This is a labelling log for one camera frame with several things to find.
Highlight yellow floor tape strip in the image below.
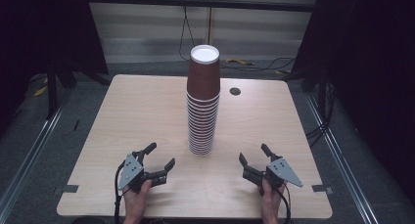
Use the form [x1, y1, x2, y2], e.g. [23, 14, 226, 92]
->
[32, 76, 49, 98]

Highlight black floor cables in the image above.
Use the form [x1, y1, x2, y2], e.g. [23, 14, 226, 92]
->
[219, 56, 297, 72]

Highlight bundle of black cables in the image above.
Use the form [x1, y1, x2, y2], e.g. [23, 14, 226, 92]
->
[305, 82, 338, 149]

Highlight metal floor rail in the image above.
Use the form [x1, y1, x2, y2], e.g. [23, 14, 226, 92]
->
[304, 93, 380, 224]
[0, 95, 68, 216]

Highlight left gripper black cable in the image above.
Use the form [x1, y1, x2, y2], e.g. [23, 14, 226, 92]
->
[113, 159, 131, 224]

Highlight dark curtain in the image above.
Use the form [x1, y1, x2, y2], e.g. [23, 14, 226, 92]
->
[291, 0, 415, 197]
[0, 0, 110, 139]

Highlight yellow item on floor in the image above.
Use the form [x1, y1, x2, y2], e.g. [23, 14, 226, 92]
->
[225, 57, 255, 67]

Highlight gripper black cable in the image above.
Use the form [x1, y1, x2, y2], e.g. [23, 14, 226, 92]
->
[113, 159, 131, 224]
[276, 184, 293, 224]

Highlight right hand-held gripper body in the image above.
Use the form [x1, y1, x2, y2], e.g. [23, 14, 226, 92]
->
[260, 157, 304, 190]

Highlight stack of brown paper cups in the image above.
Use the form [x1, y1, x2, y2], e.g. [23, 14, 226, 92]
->
[186, 44, 222, 157]

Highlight person's right hand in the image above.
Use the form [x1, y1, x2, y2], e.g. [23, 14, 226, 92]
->
[259, 179, 288, 215]

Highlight hanging black cable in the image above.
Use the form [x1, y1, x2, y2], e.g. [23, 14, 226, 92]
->
[178, 5, 197, 62]

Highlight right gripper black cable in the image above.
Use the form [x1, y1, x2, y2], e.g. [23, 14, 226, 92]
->
[276, 184, 293, 224]

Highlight black metal stand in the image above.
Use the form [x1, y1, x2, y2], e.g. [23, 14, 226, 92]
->
[44, 56, 111, 120]
[288, 62, 331, 120]

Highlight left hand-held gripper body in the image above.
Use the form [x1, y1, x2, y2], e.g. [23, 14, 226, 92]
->
[116, 151, 155, 195]

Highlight person's left hand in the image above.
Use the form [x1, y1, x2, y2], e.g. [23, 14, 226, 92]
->
[122, 180, 153, 219]

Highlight black horizontal bar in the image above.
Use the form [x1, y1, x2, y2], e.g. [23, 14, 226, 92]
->
[85, 0, 317, 14]

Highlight grey tape piece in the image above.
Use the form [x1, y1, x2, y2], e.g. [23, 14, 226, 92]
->
[53, 184, 80, 195]
[310, 184, 334, 196]

